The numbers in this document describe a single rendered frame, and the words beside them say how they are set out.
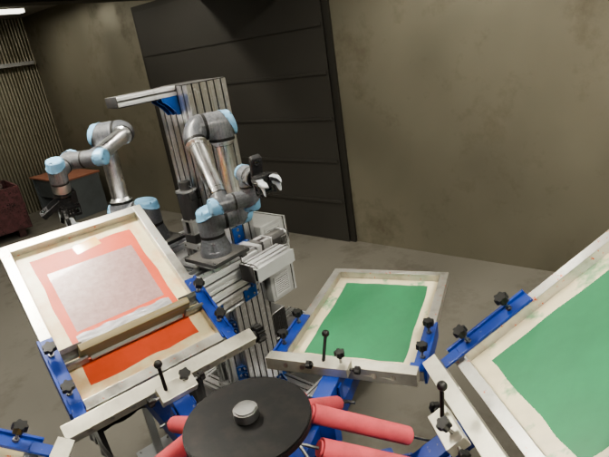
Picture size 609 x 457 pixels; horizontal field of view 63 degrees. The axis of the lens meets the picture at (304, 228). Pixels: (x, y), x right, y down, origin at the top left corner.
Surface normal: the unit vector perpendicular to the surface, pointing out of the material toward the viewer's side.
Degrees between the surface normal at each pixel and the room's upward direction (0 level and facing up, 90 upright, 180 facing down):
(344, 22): 90
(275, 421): 0
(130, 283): 32
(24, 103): 90
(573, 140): 90
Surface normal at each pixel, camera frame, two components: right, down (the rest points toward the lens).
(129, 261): 0.20, -0.69
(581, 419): -0.64, -0.69
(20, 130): 0.77, 0.11
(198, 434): -0.14, -0.93
